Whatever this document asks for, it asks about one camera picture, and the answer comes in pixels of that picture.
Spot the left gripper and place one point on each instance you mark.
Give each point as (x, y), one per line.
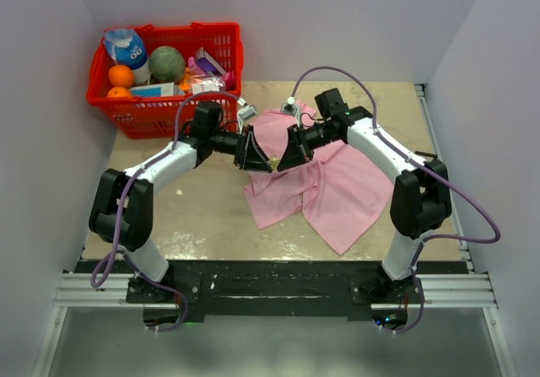
(252, 157)

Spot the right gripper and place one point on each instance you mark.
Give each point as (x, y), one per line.
(295, 153)

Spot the gold rhinestone brooch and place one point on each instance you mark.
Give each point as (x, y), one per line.
(274, 163)

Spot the pink garment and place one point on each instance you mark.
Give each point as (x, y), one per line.
(341, 194)

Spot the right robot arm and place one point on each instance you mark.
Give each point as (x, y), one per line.
(419, 203)

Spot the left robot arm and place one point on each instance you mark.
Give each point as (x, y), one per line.
(123, 209)

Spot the pink white snack packet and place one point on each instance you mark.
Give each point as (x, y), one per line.
(198, 83)

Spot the red plastic shopping basket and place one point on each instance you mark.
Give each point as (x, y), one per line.
(139, 117)

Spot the purple white box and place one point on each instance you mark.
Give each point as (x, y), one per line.
(204, 62)

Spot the white blue carton box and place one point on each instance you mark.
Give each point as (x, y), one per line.
(156, 90)

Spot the small black stand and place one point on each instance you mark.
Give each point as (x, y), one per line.
(426, 154)

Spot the green melon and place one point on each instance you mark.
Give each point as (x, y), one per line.
(167, 64)

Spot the orange fruit lower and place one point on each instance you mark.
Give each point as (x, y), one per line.
(119, 92)

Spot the orange fruit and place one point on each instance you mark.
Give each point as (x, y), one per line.
(121, 76)
(119, 92)

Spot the orange fruit upper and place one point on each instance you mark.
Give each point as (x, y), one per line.
(121, 76)

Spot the blue white plastic bag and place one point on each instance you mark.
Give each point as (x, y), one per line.
(126, 47)

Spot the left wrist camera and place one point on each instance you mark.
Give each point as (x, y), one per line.
(245, 113)

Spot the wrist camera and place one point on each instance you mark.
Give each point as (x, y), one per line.
(291, 108)
(245, 113)

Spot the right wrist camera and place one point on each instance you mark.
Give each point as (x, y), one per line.
(291, 108)

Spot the black metal base frame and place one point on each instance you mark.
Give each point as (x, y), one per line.
(388, 301)

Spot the aluminium rail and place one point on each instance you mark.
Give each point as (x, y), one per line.
(440, 291)

